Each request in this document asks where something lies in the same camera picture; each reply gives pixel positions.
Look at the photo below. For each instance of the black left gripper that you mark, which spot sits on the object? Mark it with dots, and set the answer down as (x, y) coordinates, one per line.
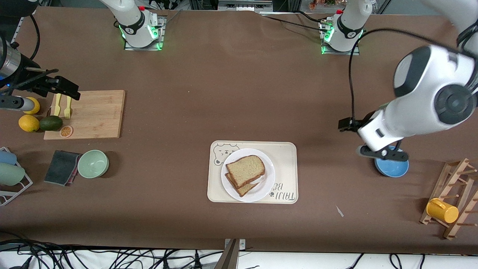
(348, 124)

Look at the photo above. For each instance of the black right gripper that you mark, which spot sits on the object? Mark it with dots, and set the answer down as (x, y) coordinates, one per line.
(33, 77)

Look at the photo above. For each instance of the white round plate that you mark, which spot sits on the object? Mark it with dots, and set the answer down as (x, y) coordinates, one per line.
(267, 186)

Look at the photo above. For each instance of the brown bread slice sandwich lid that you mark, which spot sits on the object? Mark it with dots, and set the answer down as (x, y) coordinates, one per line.
(244, 170)

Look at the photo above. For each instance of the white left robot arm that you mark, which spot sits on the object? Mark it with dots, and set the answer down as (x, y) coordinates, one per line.
(418, 108)

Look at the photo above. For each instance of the yellow plastic knife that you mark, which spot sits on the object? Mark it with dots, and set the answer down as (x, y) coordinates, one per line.
(57, 108)

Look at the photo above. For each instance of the yellow plastic fork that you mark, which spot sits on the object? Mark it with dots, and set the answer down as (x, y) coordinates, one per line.
(68, 111)

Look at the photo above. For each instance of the yellow lemon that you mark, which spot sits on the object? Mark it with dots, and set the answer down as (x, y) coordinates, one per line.
(28, 123)
(37, 108)

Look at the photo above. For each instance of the dark green avocado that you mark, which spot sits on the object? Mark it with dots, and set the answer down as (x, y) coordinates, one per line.
(51, 123)

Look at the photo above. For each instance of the bamboo cutting board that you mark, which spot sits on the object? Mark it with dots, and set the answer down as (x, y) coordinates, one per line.
(97, 116)

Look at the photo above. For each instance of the orange slice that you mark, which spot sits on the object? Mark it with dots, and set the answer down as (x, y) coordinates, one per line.
(66, 131)

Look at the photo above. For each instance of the blue bowl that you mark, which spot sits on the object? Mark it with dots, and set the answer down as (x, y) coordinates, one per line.
(392, 168)

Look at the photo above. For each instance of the cream bear print tray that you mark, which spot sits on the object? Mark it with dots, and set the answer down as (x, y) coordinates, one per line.
(285, 160)

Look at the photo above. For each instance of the dark grey sponge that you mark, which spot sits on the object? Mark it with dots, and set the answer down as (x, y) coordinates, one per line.
(61, 167)

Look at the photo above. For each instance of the pale green bowl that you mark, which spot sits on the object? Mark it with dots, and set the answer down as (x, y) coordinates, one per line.
(93, 163)

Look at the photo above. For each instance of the grey tape scrap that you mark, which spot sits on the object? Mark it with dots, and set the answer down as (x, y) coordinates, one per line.
(340, 212)

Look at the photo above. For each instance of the blue cup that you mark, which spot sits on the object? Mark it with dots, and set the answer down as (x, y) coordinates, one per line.
(7, 157)

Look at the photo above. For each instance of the pale green cup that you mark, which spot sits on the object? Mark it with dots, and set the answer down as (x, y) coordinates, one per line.
(11, 174)

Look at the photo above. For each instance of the fried egg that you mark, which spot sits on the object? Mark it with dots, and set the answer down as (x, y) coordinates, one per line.
(257, 181)

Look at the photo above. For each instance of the wooden mug rack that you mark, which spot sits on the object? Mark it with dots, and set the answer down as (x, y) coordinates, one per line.
(453, 175)

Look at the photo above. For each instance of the brown bread slice under egg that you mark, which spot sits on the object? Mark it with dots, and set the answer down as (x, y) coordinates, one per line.
(242, 190)

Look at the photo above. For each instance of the yellow mug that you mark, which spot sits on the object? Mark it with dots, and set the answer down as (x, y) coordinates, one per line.
(442, 211)

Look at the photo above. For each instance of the dark slanted pole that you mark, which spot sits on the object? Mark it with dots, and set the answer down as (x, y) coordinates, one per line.
(228, 257)

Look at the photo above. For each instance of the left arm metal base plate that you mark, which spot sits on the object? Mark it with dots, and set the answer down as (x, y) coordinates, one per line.
(341, 52)

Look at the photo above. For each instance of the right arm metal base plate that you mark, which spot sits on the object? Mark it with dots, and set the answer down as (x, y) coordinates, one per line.
(161, 33)

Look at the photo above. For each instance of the aluminium frame profile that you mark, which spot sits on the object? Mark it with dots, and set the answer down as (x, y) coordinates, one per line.
(244, 4)

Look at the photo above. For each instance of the metal table edge bracket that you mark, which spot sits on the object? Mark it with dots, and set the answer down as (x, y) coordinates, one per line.
(242, 243)

